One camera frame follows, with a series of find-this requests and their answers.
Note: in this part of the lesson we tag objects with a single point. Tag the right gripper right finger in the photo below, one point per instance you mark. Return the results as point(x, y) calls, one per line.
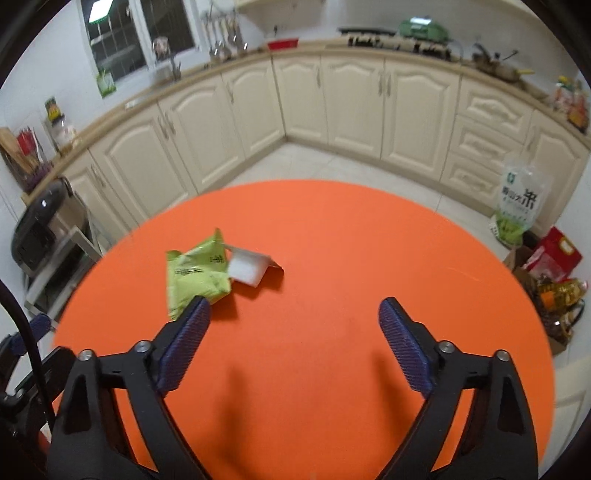
point(498, 440)

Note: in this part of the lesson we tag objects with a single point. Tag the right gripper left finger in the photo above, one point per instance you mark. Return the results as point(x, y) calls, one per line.
point(89, 439)

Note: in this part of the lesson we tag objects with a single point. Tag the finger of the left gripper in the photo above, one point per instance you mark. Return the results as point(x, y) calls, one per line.
point(39, 326)

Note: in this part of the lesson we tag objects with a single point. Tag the green yellow snack bag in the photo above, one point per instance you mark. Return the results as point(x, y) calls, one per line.
point(201, 271)

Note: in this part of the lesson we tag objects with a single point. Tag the kitchen faucet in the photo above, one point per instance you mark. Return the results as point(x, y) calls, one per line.
point(163, 53)

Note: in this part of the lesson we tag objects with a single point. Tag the metal appliance stand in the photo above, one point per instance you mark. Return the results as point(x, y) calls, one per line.
point(69, 261)

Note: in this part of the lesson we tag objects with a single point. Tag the black rice cooker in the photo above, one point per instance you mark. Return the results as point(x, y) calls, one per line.
point(44, 223)

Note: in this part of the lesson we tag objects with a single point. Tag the cardboard box with goods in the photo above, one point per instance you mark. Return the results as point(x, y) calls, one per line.
point(559, 305)

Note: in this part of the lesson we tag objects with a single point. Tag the purple utensil holder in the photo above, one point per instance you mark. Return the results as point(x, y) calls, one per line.
point(24, 158)

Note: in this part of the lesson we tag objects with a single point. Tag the large glass jar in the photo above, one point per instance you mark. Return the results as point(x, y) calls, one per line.
point(62, 132)

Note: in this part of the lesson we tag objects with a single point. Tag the red gift bag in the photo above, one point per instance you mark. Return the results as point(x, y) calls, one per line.
point(555, 257)

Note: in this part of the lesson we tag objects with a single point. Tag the orange round table cloth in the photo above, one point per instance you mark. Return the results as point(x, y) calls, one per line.
point(294, 378)

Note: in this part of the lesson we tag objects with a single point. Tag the white rice bag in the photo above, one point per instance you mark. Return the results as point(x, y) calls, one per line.
point(524, 189)

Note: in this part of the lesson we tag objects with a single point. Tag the green dish soap bottle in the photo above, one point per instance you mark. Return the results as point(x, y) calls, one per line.
point(105, 83)

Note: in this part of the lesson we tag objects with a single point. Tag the window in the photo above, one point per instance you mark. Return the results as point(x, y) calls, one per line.
point(121, 34)

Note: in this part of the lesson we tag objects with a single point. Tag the lower cabinets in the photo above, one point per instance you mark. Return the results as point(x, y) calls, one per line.
point(443, 124)

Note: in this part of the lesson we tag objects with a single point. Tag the hanging utensil rack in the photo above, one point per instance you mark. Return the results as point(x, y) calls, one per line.
point(223, 33)

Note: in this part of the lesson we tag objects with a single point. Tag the condiment bottles group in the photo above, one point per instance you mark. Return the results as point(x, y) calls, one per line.
point(570, 101)

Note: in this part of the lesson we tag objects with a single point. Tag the red bowl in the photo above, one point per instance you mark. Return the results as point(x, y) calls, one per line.
point(282, 44)

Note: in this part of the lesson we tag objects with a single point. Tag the steel wok pan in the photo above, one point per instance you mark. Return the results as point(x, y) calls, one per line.
point(494, 66)

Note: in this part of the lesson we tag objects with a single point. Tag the gas stove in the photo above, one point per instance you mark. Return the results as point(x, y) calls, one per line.
point(384, 39)

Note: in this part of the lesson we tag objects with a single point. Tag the green electric cooker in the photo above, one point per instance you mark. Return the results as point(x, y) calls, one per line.
point(425, 29)

